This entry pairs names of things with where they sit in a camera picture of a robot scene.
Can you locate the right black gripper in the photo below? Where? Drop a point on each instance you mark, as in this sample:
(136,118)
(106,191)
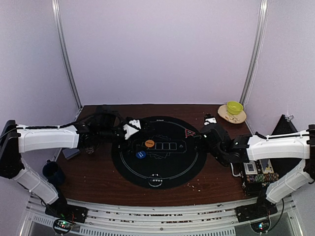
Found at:
(203,149)

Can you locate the red triangular dealer marker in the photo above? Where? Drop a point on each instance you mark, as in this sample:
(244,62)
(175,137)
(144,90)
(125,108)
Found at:
(189,133)

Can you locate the red white poker chip stack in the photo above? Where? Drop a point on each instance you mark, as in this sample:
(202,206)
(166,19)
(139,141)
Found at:
(90,150)

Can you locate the blue small blind button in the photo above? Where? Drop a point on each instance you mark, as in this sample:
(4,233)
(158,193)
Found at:
(141,154)

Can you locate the orange big blind button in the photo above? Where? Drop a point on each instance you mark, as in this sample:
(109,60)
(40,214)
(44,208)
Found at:
(149,143)

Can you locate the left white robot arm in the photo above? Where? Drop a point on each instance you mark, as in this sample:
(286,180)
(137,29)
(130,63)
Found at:
(87,132)

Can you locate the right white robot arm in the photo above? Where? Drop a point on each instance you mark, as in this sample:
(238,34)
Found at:
(214,139)

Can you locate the beige plate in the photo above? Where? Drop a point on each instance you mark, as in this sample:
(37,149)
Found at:
(234,119)

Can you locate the round black poker mat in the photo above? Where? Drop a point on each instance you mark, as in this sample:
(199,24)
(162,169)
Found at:
(173,160)

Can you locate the grey card deck box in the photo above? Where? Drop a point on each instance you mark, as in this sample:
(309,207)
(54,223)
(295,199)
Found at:
(70,153)

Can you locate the green plastic bowl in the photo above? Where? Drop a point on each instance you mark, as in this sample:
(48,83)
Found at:
(234,107)

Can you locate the playing card deck in case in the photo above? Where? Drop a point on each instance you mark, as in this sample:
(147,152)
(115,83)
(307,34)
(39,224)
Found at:
(250,168)

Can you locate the dark blue mug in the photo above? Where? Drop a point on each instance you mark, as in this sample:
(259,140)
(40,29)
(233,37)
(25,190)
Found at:
(53,173)

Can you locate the poker chips row in case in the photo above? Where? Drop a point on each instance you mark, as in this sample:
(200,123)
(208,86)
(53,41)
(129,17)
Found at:
(263,179)

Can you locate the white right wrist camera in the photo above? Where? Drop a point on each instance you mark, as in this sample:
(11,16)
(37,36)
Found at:
(209,119)

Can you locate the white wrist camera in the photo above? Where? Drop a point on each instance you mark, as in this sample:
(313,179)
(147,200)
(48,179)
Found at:
(131,128)
(209,119)

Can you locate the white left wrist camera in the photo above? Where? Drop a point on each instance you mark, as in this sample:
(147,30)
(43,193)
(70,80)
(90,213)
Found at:
(131,128)

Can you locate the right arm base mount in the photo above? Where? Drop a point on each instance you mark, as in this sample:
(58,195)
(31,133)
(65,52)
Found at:
(262,208)

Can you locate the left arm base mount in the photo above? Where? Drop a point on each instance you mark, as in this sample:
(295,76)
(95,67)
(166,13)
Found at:
(61,209)

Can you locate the aluminium front rail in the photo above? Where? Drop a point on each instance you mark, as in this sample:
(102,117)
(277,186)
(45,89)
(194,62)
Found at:
(198,220)

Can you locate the left aluminium frame post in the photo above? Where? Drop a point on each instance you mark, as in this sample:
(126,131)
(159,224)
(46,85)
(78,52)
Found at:
(65,56)

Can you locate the aluminium frame post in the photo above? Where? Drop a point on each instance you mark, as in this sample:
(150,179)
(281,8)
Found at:
(65,56)
(258,41)

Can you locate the right aluminium frame post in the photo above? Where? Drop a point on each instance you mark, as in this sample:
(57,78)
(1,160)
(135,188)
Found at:
(258,41)

